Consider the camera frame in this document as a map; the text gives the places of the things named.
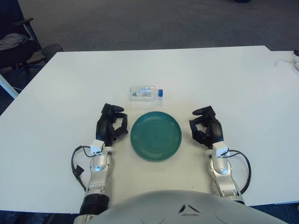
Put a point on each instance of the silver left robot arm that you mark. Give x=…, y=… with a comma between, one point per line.
x=99, y=165

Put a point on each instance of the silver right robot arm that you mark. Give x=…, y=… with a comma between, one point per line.
x=220, y=168

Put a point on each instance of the black office chair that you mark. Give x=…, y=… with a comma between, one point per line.
x=16, y=54

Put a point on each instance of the green round plate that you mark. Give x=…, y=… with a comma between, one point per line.
x=156, y=136

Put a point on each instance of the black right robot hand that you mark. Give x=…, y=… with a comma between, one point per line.
x=215, y=130

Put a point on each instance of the grey cloth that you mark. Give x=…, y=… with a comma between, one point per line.
x=10, y=39

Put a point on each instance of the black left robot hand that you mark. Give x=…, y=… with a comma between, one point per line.
x=105, y=126

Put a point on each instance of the white desk frame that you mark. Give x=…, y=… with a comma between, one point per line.
x=8, y=87

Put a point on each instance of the grey robot torso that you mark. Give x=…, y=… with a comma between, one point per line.
x=163, y=207

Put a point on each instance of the clear plastic bottle blue cap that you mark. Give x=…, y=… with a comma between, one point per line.
x=144, y=93

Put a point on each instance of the black handheld screen device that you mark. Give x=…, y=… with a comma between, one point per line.
x=296, y=51

